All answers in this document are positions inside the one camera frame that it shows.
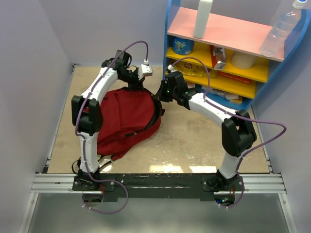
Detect red backpack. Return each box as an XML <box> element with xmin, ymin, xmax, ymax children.
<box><xmin>71</xmin><ymin>87</ymin><xmax>166</xmax><ymax>172</ymax></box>

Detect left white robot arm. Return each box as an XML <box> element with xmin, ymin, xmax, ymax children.
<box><xmin>71</xmin><ymin>50</ymin><xmax>152</xmax><ymax>190</ymax></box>

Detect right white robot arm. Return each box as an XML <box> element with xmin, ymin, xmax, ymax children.
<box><xmin>154</xmin><ymin>71</ymin><xmax>257</xmax><ymax>191</ymax></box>

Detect pink tissue pack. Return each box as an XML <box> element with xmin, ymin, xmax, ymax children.
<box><xmin>186</xmin><ymin>81</ymin><xmax>195</xmax><ymax>89</ymax></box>

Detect yellow snack bag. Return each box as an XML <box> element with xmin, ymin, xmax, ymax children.
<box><xmin>173</xmin><ymin>61</ymin><xmax>207</xmax><ymax>77</ymax></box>

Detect blue round tin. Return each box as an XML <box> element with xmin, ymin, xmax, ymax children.
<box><xmin>172</xmin><ymin>36</ymin><xmax>194</xmax><ymax>55</ymax></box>

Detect red snack box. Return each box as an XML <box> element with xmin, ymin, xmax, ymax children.
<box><xmin>210</xmin><ymin>45</ymin><xmax>226</xmax><ymax>70</ymax></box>

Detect red flat box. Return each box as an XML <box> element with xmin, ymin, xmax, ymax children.
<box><xmin>217</xmin><ymin>71</ymin><xmax>251</xmax><ymax>84</ymax></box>

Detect blue wooden shelf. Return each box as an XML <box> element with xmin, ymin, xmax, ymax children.
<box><xmin>163</xmin><ymin>0</ymin><xmax>311</xmax><ymax>109</ymax></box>

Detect white wrapped packs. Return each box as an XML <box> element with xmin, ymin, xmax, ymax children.
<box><xmin>207</xmin><ymin>88</ymin><xmax>243</xmax><ymax>108</ymax></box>

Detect white paper roll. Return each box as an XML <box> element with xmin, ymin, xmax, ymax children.
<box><xmin>230</xmin><ymin>51</ymin><xmax>257</xmax><ymax>69</ymax></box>

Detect white bottle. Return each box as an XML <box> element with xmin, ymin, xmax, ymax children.
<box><xmin>193</xmin><ymin>0</ymin><xmax>213</xmax><ymax>39</ymax></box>

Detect clear plastic water bottle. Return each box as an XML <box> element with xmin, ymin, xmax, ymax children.
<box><xmin>259</xmin><ymin>0</ymin><xmax>307</xmax><ymax>57</ymax></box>

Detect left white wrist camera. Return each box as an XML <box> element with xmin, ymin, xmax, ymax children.
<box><xmin>138</xmin><ymin>64</ymin><xmax>153</xmax><ymax>79</ymax></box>

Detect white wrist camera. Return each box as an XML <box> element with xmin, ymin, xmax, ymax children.
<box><xmin>138</xmin><ymin>64</ymin><xmax>153</xmax><ymax>79</ymax></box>
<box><xmin>167</xmin><ymin>65</ymin><xmax>176</xmax><ymax>73</ymax></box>

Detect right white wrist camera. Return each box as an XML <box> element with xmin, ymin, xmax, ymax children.
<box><xmin>167</xmin><ymin>65</ymin><xmax>176</xmax><ymax>73</ymax></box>

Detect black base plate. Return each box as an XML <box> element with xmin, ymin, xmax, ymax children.
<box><xmin>72</xmin><ymin>173</ymin><xmax>244</xmax><ymax>204</ymax></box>

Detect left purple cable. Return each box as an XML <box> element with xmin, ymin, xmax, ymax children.
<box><xmin>75</xmin><ymin>41</ymin><xmax>150</xmax><ymax>214</ymax></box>

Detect aluminium rail frame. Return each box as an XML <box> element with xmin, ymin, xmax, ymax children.
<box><xmin>18</xmin><ymin>63</ymin><xmax>298</xmax><ymax>233</ymax></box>

